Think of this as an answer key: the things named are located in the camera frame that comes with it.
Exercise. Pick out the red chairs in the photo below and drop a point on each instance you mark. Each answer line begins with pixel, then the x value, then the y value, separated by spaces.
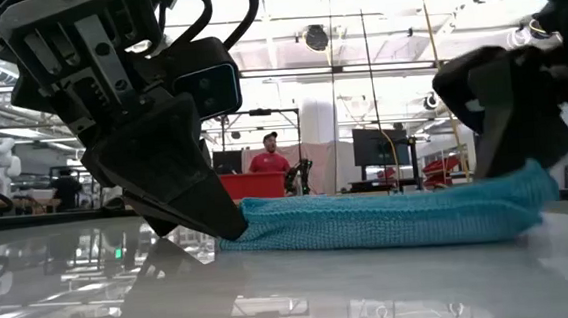
pixel 440 168

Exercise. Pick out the person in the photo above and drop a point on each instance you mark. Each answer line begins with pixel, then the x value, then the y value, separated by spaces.
pixel 67 191
pixel 269 162

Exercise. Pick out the large black monitor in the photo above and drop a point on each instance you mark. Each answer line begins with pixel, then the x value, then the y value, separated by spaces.
pixel 378 147

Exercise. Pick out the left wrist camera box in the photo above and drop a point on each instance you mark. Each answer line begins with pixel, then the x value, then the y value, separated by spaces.
pixel 209 89

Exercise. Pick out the black background robot arm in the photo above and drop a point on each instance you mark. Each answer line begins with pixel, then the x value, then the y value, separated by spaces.
pixel 299 175

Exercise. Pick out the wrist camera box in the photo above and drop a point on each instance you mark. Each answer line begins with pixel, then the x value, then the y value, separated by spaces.
pixel 209 89
pixel 459 84

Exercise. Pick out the small black monitor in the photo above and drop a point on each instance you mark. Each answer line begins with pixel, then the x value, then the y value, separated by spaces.
pixel 226 162

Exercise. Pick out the red bin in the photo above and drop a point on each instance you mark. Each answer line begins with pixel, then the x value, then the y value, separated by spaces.
pixel 253 186

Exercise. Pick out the black round ceiling fixture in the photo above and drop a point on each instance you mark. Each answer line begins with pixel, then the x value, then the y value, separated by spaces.
pixel 430 101
pixel 316 38

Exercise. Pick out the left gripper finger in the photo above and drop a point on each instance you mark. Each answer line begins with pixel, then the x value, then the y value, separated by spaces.
pixel 155 223
pixel 164 167

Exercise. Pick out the blue microfibre towel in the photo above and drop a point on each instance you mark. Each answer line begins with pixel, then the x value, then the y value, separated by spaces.
pixel 378 217

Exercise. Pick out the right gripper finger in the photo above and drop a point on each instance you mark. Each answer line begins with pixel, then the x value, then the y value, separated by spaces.
pixel 532 121

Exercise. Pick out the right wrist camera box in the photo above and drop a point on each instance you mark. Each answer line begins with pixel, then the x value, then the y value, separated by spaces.
pixel 459 84

